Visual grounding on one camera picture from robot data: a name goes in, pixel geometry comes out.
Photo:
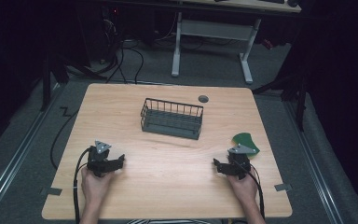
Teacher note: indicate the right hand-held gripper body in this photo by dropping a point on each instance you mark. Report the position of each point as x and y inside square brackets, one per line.
[240, 160]

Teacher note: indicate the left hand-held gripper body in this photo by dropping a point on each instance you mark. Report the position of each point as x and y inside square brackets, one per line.
[99, 159]

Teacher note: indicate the person's right hand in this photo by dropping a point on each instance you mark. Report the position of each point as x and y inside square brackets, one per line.
[244, 188]

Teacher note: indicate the person's left hand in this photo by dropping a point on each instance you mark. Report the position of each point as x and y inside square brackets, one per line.
[95, 186]

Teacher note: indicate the green flat plastic object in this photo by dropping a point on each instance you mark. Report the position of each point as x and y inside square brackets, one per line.
[245, 140]

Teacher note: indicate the grey tape strip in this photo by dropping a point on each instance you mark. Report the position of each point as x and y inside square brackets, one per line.
[282, 187]
[52, 191]

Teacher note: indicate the grey round table grommet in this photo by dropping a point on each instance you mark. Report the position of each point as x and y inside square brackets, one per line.
[203, 99]

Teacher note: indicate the black metal stand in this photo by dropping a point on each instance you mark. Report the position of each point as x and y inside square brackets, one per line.
[48, 77]
[295, 90]

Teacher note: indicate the white-framed desk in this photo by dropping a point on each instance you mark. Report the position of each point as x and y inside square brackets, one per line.
[213, 29]

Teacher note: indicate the metal floor rail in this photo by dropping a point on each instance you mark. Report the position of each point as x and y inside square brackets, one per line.
[15, 161]
[313, 161]

